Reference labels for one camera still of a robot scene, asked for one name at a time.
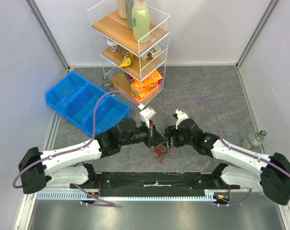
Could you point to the yellow snack bag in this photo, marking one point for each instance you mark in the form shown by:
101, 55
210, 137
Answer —
127, 60

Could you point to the white wire shelf rack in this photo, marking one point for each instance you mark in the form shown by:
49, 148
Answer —
106, 23

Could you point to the orange snack box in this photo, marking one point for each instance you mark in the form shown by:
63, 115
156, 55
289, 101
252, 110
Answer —
139, 90

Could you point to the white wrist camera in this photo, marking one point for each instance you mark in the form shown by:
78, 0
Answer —
146, 114
180, 116

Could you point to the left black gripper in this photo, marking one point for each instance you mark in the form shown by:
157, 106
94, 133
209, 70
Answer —
154, 137

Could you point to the green bottle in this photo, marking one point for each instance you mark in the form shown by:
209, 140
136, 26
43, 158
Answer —
140, 20

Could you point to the left glass bottle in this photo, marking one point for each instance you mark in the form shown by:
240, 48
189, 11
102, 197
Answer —
107, 85

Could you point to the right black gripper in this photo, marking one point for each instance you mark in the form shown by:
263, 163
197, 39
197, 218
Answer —
172, 137

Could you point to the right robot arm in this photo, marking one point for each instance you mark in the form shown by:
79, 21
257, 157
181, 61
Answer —
269, 174

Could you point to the right glass bottle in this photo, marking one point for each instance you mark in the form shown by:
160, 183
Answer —
254, 139

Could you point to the beige bottle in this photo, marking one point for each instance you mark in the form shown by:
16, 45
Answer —
121, 8

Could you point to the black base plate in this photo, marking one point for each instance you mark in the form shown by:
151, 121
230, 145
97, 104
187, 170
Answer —
157, 184

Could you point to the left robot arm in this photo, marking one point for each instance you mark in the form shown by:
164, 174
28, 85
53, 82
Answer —
36, 167

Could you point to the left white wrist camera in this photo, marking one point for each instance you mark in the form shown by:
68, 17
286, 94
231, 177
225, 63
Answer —
146, 114

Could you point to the grey-green bottle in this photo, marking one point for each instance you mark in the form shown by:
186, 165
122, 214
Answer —
129, 7

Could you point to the blue plastic bin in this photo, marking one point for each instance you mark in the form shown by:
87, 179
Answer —
75, 97

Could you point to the glass bottle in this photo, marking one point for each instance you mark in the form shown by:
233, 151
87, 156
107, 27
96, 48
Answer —
107, 85
254, 139

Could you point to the slotted cable duct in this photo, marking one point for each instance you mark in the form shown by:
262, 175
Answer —
79, 195

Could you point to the white cup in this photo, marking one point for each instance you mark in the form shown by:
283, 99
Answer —
115, 47

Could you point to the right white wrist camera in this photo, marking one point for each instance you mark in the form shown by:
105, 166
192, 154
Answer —
180, 116

